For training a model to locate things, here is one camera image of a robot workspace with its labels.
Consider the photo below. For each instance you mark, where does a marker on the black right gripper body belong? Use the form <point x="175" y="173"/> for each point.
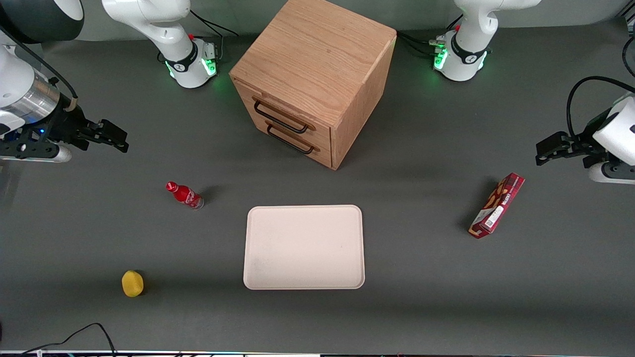
<point x="66" y="123"/>

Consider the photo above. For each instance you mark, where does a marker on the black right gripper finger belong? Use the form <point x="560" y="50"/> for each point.
<point x="113" y="130"/>
<point x="104" y="141"/>

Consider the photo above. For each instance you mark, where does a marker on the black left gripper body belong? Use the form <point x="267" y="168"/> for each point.
<point x="585" y="142"/>

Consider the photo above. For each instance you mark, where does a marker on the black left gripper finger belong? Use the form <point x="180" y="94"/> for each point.
<point x="560" y="152"/>
<point x="555" y="140"/>

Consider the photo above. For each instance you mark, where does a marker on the wooden drawer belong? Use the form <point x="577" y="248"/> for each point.
<point x="325" y="157"/>
<point x="323" y="135"/>

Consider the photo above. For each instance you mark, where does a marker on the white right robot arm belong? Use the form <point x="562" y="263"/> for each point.
<point x="163" y="29"/>

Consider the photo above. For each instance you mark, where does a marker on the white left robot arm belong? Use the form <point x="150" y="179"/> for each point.
<point x="471" y="29"/>

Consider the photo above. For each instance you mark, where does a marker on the wooden drawer cabinet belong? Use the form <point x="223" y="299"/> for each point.
<point x="317" y="49"/>

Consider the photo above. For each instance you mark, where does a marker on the red snack box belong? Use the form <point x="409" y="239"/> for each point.
<point x="497" y="206"/>

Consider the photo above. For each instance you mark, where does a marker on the small red soda bottle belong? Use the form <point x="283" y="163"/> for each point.
<point x="184" y="195"/>

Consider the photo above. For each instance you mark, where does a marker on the yellow lemon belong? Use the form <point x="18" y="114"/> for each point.
<point x="132" y="283"/>

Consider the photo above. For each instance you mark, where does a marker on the cream plastic tray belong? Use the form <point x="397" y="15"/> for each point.
<point x="303" y="247"/>

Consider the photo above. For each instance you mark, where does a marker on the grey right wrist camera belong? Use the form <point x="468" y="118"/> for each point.
<point x="59" y="154"/>

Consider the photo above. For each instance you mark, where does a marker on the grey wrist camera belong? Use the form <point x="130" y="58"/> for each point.
<point x="59" y="154"/>
<point x="610" y="173"/>

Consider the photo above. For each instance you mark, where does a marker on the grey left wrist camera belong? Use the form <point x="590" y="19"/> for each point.
<point x="610" y="173"/>

